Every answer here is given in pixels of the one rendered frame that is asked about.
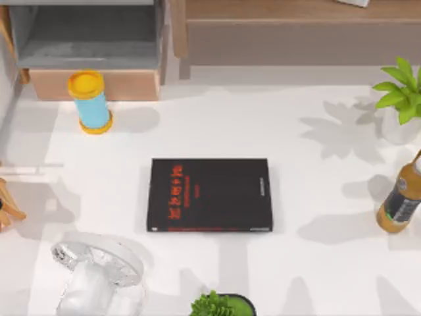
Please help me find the black book with red lettering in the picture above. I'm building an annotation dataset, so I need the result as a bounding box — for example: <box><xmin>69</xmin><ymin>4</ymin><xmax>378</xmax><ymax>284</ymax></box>
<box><xmin>146</xmin><ymin>157</ymin><xmax>274</xmax><ymax>233</ymax></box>

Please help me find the blue cup with yellow lid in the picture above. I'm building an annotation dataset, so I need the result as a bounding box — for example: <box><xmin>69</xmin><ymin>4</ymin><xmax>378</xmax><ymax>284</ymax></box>
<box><xmin>68</xmin><ymin>69</ymin><xmax>114</xmax><ymax>135</ymax></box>

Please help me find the pale wooden drawer front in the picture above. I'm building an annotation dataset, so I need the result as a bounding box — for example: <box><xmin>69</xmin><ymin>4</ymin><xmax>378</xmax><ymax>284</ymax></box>
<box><xmin>28</xmin><ymin>68</ymin><xmax>161</xmax><ymax>101</ymax></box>

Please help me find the green plant in black pot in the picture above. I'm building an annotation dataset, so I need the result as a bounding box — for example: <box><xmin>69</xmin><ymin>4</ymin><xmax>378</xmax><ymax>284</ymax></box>
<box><xmin>189</xmin><ymin>290</ymin><xmax>257</xmax><ymax>316</ymax></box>

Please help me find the wooden open shelf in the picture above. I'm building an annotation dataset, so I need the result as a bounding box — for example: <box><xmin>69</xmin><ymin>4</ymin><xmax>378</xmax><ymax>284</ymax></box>
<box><xmin>173</xmin><ymin>0</ymin><xmax>421</xmax><ymax>80</ymax></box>

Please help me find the white desk fan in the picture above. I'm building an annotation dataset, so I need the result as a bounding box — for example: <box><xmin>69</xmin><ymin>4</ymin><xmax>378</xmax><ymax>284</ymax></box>
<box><xmin>50</xmin><ymin>232</ymin><xmax>145</xmax><ymax>316</ymax></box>

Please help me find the pulled-out drawer grey inside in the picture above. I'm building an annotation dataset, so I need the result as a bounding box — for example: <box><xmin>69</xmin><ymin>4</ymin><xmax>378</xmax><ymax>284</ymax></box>
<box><xmin>9</xmin><ymin>0</ymin><xmax>164</xmax><ymax>70</ymax></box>

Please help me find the amber bottle with dark label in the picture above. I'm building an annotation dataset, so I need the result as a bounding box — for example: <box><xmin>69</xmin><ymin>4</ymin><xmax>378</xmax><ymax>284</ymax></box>
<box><xmin>376</xmin><ymin>149</ymin><xmax>421</xmax><ymax>234</ymax></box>

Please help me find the green plant in white pot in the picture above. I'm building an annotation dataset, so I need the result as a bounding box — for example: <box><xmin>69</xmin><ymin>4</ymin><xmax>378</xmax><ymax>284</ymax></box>
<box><xmin>372</xmin><ymin>56</ymin><xmax>421</xmax><ymax>145</ymax></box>

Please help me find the wooden object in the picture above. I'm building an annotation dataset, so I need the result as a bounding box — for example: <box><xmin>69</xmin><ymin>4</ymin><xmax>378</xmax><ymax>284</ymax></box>
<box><xmin>0</xmin><ymin>177</ymin><xmax>27</xmax><ymax>233</ymax></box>

